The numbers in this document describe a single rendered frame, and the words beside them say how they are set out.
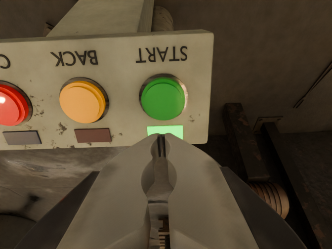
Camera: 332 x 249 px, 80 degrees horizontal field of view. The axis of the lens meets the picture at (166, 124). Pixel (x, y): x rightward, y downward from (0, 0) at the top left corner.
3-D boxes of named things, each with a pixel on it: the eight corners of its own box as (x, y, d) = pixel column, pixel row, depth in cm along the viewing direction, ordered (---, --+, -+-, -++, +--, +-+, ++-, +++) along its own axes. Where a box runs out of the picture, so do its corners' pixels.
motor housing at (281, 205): (241, 118, 107) (281, 226, 71) (200, 119, 108) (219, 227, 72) (248, 100, 98) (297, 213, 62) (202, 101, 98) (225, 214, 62)
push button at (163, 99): (184, 113, 20) (185, 121, 19) (145, 114, 20) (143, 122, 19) (184, 73, 18) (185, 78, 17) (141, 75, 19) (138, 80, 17)
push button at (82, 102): (111, 115, 21) (106, 124, 19) (72, 117, 21) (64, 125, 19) (103, 77, 19) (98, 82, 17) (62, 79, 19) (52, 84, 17)
